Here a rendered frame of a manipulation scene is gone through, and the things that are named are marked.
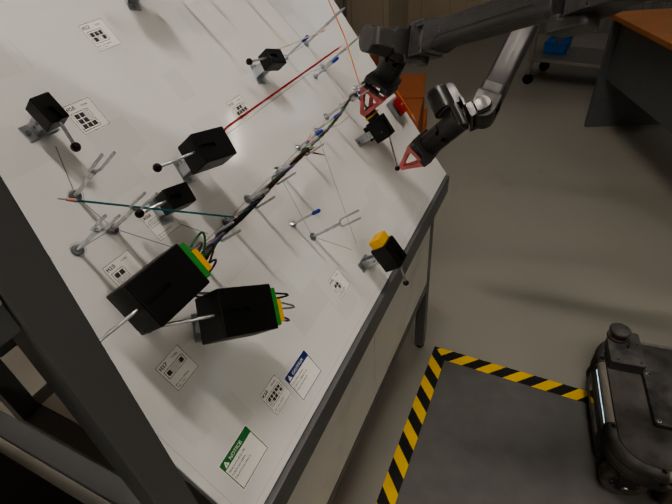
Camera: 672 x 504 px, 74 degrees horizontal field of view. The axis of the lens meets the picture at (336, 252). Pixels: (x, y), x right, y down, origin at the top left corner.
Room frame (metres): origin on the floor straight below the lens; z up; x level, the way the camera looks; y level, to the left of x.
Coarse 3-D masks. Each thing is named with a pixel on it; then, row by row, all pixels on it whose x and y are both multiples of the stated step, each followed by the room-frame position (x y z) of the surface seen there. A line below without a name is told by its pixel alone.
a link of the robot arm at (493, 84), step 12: (516, 36) 1.10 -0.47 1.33; (528, 36) 1.10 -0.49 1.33; (504, 48) 1.09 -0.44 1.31; (516, 48) 1.08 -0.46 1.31; (504, 60) 1.07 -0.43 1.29; (516, 60) 1.06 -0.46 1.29; (492, 72) 1.05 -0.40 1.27; (504, 72) 1.04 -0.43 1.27; (492, 84) 1.02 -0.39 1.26; (504, 84) 1.02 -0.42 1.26; (492, 96) 1.00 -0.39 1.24; (504, 96) 1.03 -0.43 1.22; (492, 108) 0.98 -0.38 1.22; (480, 120) 0.98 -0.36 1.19; (492, 120) 1.00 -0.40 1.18
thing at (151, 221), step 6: (150, 210) 0.63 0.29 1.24; (144, 216) 0.61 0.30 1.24; (150, 216) 0.62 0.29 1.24; (144, 222) 0.61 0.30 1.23; (150, 222) 0.61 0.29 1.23; (156, 222) 0.62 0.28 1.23; (174, 222) 0.63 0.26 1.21; (150, 228) 0.60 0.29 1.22; (156, 228) 0.61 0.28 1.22; (162, 228) 0.61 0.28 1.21; (168, 228) 0.62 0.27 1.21; (174, 228) 0.62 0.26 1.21; (156, 234) 0.60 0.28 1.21; (162, 234) 0.60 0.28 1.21; (168, 234) 0.61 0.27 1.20
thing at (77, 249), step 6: (102, 216) 0.46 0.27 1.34; (120, 216) 0.47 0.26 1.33; (96, 222) 0.47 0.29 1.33; (96, 228) 0.49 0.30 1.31; (102, 228) 0.49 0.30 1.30; (90, 234) 0.49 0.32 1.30; (96, 234) 0.49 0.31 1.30; (84, 240) 0.50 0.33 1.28; (90, 240) 0.50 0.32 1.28; (72, 246) 0.52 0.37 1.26; (78, 246) 0.51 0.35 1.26; (72, 252) 0.51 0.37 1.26; (78, 252) 0.51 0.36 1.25
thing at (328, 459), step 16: (368, 352) 0.77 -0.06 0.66; (368, 368) 0.77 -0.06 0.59; (352, 384) 0.68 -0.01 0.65; (368, 384) 0.77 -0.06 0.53; (352, 400) 0.67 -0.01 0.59; (368, 400) 0.76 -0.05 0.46; (336, 416) 0.60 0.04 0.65; (352, 416) 0.67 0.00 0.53; (336, 432) 0.59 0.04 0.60; (352, 432) 0.66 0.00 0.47; (320, 448) 0.52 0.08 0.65; (336, 448) 0.58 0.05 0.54; (320, 464) 0.51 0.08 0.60; (336, 464) 0.57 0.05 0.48; (304, 480) 0.46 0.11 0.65; (320, 480) 0.50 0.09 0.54; (336, 480) 0.56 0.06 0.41; (304, 496) 0.44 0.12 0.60; (320, 496) 0.49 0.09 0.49
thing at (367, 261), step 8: (392, 240) 0.79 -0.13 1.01; (384, 248) 0.76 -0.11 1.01; (392, 248) 0.77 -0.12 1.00; (400, 248) 0.79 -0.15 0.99; (368, 256) 0.82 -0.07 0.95; (376, 256) 0.77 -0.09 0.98; (384, 256) 0.76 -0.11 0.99; (392, 256) 0.76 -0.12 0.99; (400, 256) 0.77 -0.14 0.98; (360, 264) 0.80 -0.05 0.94; (368, 264) 0.80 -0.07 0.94; (376, 264) 0.79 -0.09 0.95; (384, 264) 0.76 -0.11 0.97; (392, 264) 0.76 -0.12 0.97; (400, 264) 0.75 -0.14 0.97
